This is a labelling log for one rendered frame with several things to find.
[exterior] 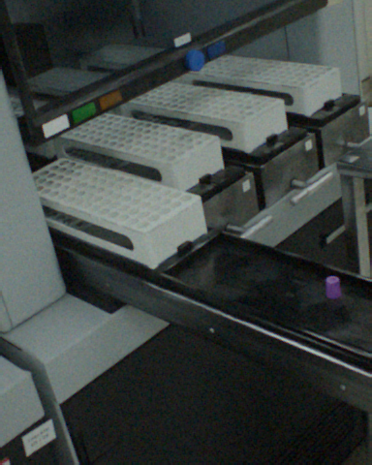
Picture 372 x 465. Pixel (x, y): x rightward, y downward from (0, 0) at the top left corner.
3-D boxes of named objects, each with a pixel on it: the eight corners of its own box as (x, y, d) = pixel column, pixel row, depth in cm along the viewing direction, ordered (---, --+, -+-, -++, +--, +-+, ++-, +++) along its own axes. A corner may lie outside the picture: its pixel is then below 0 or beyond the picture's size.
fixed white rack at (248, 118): (124, 132, 140) (117, 100, 137) (164, 111, 145) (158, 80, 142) (250, 160, 119) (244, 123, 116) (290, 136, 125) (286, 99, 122)
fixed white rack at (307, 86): (183, 102, 148) (177, 71, 145) (219, 83, 154) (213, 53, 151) (309, 123, 128) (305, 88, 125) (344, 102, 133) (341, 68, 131)
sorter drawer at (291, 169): (19, 141, 166) (8, 102, 161) (69, 117, 173) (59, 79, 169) (289, 216, 116) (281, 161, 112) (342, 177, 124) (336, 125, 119)
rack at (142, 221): (20, 222, 115) (9, 185, 112) (72, 193, 120) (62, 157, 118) (155, 277, 95) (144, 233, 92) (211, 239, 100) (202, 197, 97)
